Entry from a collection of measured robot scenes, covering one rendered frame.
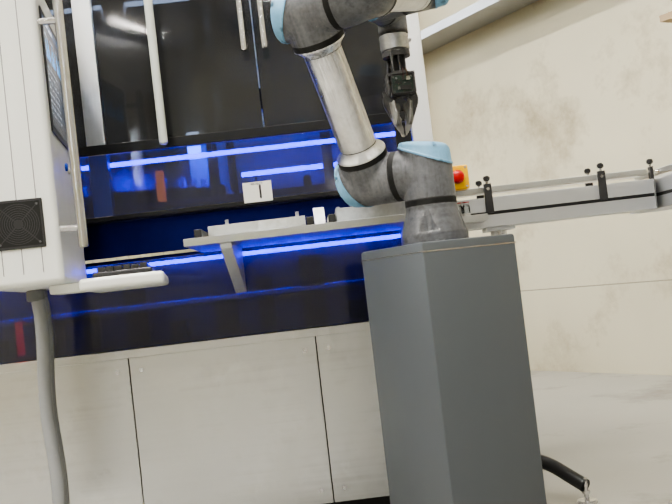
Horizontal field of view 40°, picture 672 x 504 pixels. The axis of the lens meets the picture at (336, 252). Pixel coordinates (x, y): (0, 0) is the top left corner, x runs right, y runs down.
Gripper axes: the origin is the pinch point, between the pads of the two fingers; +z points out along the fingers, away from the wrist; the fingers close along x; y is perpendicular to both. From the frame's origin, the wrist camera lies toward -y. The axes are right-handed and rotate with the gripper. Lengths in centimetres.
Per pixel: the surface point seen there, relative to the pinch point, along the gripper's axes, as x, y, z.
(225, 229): -49, -10, 19
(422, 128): 9.7, -35.7, -5.7
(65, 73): -81, 16, -20
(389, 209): -6.3, 1.8, 19.9
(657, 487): 68, -43, 110
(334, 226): -20.9, 4.2, 22.7
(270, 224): -37.3, -9.8, 19.4
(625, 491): 59, -43, 110
